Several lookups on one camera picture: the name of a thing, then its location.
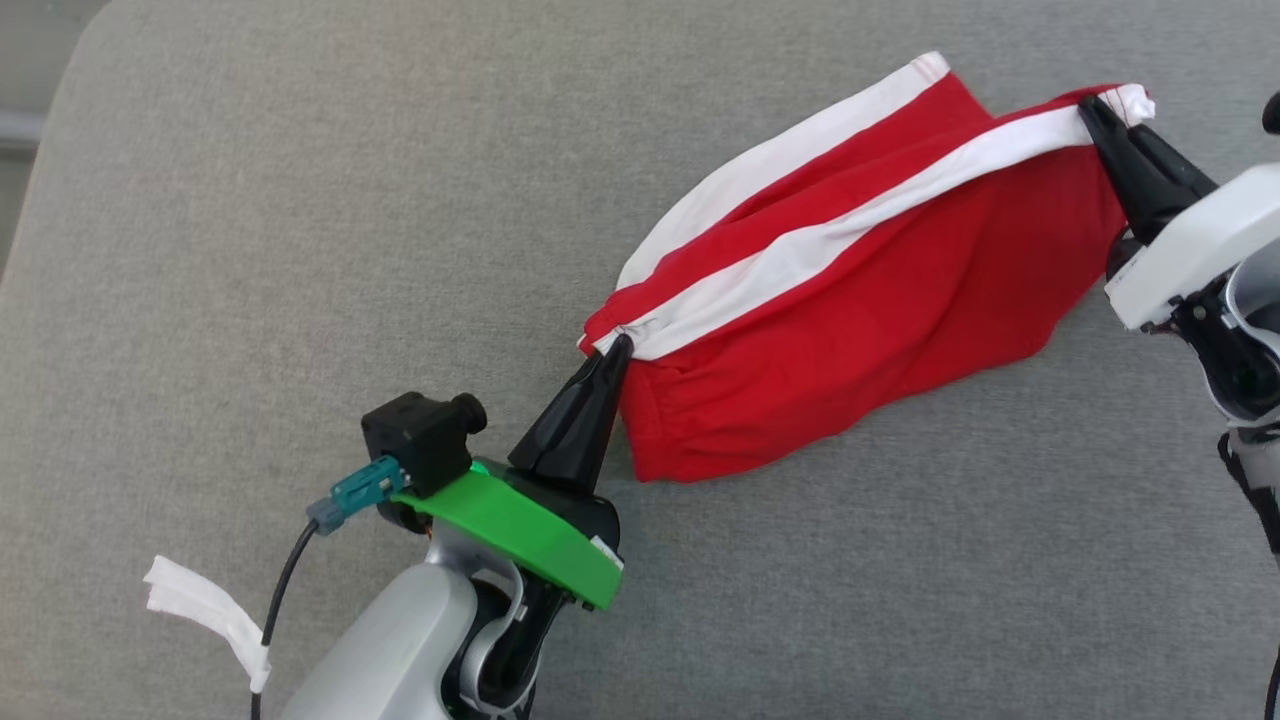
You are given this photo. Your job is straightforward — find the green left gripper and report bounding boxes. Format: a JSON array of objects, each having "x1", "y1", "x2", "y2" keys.
[{"x1": 393, "y1": 338, "x2": 636, "y2": 611}]

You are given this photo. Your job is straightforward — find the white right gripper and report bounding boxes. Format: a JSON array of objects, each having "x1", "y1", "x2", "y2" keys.
[{"x1": 1078, "y1": 95, "x2": 1280, "y2": 331}]

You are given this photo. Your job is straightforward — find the red white jersey garment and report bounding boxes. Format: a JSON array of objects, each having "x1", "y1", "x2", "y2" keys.
[{"x1": 580, "y1": 52, "x2": 1157, "y2": 484}]

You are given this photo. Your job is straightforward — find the white tape tag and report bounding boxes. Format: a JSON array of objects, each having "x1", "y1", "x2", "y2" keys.
[{"x1": 143, "y1": 555, "x2": 273, "y2": 694}]

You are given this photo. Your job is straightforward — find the left cable with teal connector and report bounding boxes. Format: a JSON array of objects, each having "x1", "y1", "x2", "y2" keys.
[{"x1": 250, "y1": 456, "x2": 407, "y2": 720}]

